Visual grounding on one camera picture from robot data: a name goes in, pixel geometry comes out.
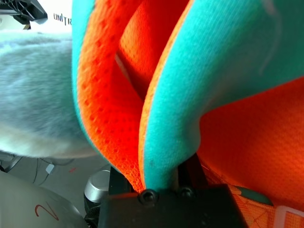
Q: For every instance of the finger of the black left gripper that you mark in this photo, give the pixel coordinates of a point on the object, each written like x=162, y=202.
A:
x=31, y=10

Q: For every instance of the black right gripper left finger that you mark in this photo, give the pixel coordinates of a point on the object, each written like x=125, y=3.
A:
x=118, y=183

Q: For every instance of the orange and green backpack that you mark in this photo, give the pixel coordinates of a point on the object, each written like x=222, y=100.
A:
x=190, y=71

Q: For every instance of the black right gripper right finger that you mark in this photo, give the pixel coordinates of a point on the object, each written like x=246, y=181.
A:
x=192, y=173

